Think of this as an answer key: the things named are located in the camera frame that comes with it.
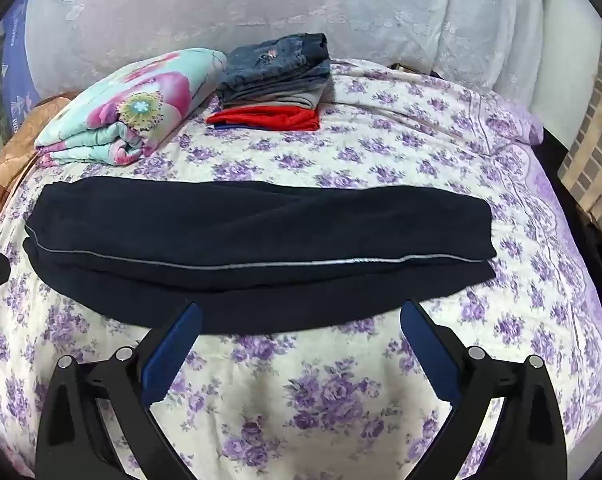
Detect blue printed pillow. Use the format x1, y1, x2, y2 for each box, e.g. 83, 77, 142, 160
1, 0, 42, 136

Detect folded red garment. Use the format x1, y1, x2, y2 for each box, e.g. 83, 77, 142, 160
206, 105, 322, 132

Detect folded floral blanket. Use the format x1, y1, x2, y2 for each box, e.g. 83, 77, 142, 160
35, 48, 228, 167

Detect folded grey garment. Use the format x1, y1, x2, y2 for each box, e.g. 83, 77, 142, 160
221, 79, 334, 110

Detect brick pattern cloth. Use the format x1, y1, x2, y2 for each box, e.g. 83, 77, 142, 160
558, 35, 602, 246

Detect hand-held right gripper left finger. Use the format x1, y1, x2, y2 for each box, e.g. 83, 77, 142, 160
35, 302, 204, 480

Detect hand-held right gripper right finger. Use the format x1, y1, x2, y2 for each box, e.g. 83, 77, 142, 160
400, 300, 568, 480

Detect purple floral bed sheet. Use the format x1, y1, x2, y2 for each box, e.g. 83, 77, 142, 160
0, 58, 602, 480

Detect folded blue jeans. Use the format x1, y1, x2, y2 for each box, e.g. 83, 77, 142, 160
216, 33, 332, 103

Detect white lace cloth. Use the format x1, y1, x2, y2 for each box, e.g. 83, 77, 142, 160
25, 0, 552, 111

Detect navy pants with grey piping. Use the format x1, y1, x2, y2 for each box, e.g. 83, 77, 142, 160
23, 176, 498, 335

